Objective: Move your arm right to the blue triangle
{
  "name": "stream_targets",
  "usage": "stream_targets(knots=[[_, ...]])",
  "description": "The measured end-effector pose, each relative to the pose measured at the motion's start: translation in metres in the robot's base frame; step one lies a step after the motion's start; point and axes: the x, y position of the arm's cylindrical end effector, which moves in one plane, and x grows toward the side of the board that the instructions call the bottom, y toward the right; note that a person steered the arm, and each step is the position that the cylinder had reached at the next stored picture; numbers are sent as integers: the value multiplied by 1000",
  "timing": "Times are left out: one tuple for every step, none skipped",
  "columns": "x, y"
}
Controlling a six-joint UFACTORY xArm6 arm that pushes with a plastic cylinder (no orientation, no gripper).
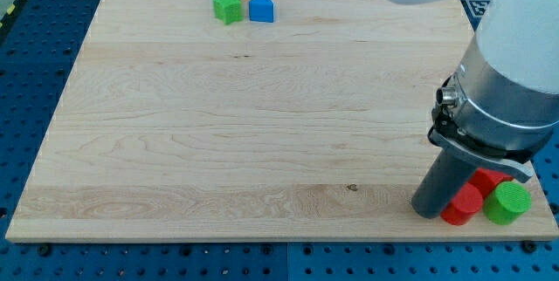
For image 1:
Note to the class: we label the fiducial marker tag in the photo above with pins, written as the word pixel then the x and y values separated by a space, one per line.
pixel 475 10

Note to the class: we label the light wooden board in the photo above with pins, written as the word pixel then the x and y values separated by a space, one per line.
pixel 176 128

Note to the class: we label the yellow black hazard tape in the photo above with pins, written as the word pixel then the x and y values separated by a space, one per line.
pixel 11 13

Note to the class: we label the green cylinder block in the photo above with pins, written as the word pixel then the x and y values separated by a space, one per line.
pixel 506 203

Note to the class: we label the blue triangle block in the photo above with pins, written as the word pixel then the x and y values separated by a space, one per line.
pixel 262 11

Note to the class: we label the red block behind tool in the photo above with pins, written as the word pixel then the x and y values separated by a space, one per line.
pixel 486 180

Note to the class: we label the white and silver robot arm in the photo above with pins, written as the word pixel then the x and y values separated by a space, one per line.
pixel 500 105

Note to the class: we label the red cylinder block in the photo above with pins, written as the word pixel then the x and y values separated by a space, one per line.
pixel 463 206

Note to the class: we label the green star block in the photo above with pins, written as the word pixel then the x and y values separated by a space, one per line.
pixel 228 11

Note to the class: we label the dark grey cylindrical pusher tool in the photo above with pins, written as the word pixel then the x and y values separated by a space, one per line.
pixel 441 185

